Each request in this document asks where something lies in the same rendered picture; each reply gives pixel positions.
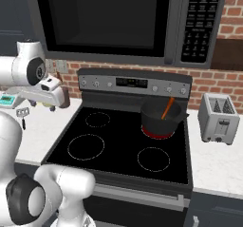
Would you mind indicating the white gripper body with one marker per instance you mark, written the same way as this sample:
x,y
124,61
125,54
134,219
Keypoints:
x,y
44,95

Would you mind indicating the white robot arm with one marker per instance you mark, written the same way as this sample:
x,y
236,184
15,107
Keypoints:
x,y
23,63

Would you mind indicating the dark grey pot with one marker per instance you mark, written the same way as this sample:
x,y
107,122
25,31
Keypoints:
x,y
155,123

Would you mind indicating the orange carrot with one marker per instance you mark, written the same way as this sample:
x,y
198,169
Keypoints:
x,y
167,108

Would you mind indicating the brown bottle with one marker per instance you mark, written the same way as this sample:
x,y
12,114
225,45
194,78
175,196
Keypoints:
x,y
65,96

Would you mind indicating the teal and white kitchen scale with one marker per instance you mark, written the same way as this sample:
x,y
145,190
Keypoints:
x,y
7,100

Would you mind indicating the silver stove knob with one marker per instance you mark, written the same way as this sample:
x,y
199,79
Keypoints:
x,y
109,85
169,89
96,84
84,83
155,88
183,90

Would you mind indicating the dark blue base cupboard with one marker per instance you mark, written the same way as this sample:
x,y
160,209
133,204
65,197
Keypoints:
x,y
27,170
218,210

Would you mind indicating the black stove with hob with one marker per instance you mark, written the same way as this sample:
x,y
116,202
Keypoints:
x,y
126,142

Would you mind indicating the black microwave oven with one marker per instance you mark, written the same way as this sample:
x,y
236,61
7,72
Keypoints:
x,y
126,18

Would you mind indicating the silver toaster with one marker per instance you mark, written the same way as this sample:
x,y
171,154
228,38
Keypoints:
x,y
218,123

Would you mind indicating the grey wall outlet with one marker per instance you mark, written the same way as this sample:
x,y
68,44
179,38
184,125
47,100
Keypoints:
x,y
60,66

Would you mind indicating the dark blue wall cupboard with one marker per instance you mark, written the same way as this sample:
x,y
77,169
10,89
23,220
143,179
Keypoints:
x,y
14,18

